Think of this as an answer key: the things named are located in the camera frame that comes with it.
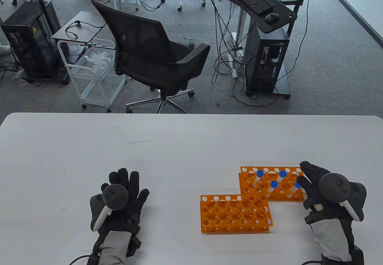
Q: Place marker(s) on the person's left hand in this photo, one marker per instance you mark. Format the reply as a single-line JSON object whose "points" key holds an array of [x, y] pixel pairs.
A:
{"points": [[137, 200]]}

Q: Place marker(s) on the person's right hand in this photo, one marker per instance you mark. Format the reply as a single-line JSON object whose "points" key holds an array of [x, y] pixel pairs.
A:
{"points": [[311, 181]]}

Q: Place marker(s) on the blue capped test tube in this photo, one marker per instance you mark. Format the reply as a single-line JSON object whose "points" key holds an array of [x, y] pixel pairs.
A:
{"points": [[259, 173], [297, 185], [273, 184], [282, 174]]}

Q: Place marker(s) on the orange test tube rack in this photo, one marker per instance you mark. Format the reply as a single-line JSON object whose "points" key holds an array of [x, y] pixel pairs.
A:
{"points": [[287, 196], [221, 217]]}

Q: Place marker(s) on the person's left forearm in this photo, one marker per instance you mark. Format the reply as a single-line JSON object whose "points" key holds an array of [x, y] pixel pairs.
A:
{"points": [[112, 247]]}

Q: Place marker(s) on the person's right forearm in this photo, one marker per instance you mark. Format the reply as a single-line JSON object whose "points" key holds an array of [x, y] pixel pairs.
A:
{"points": [[332, 238]]}

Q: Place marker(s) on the black round hand tracker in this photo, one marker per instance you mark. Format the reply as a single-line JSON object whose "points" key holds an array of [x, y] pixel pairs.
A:
{"points": [[335, 187], [116, 196]]}

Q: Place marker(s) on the black computer tower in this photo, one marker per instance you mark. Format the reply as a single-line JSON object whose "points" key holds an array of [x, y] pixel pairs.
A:
{"points": [[254, 55]]}

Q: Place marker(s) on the clear plastic bags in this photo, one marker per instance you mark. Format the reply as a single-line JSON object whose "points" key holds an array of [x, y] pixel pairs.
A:
{"points": [[97, 59]]}

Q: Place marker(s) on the black mesh office chair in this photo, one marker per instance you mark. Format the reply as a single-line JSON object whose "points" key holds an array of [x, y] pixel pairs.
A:
{"points": [[143, 43]]}

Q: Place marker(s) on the black computer mouse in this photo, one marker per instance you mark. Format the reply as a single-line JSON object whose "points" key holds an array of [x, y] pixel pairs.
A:
{"points": [[271, 17]]}

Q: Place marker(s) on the black rolling workstation stand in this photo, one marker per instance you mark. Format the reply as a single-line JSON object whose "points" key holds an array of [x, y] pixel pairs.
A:
{"points": [[281, 10]]}

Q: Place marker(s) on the grey side table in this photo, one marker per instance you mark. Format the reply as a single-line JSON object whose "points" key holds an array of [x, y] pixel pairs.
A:
{"points": [[86, 33]]}

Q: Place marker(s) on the black glass computer cabinet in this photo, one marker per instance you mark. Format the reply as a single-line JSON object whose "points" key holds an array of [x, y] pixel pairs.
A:
{"points": [[27, 37]]}

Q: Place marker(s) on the black stand pole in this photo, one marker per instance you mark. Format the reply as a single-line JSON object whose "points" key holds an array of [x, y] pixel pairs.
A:
{"points": [[39, 1]]}

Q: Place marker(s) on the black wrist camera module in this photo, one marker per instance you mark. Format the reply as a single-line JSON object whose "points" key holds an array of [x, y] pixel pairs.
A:
{"points": [[133, 247], [357, 256]]}

